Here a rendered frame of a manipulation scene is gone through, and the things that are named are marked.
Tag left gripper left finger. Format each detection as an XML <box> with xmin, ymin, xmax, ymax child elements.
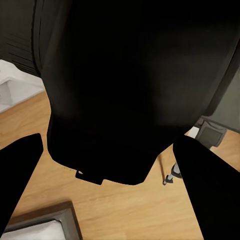
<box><xmin>0</xmin><ymin>133</ymin><xmax>44</xmax><ymax>238</ymax></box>

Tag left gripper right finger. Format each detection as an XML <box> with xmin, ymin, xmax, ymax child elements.
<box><xmin>173</xmin><ymin>134</ymin><xmax>240</xmax><ymax>240</ymax></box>

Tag digital camera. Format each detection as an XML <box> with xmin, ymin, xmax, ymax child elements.
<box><xmin>0</xmin><ymin>0</ymin><xmax>240</xmax><ymax>186</ymax></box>

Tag camera tripod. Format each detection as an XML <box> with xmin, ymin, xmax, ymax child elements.
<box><xmin>163</xmin><ymin>66</ymin><xmax>240</xmax><ymax>186</ymax></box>

